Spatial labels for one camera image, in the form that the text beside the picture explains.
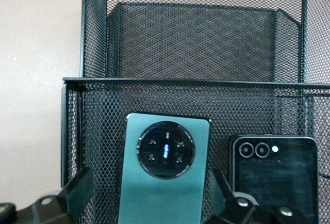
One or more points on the black flip phone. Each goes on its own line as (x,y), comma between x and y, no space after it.
(278,177)

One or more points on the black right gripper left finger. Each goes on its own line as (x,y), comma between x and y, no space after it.
(69,200)

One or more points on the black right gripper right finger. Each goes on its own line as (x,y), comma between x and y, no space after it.
(227,208)

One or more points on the green phone round camera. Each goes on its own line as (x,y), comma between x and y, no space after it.
(159,195)

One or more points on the black mesh two-tier basket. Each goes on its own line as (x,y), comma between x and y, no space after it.
(193,53)

